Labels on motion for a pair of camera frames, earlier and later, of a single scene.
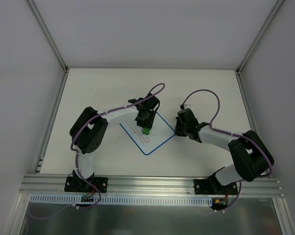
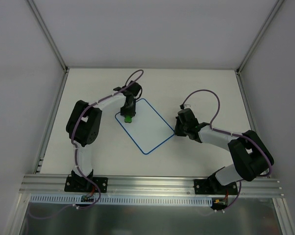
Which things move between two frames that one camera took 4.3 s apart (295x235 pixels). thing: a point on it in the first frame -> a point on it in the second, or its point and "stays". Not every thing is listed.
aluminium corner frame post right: (264, 27) stays
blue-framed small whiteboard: (160, 131) stays
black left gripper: (144, 121) -> (128, 111)
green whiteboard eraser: (145, 130) -> (128, 119)
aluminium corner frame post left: (49, 35) stays
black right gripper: (179, 129) stays
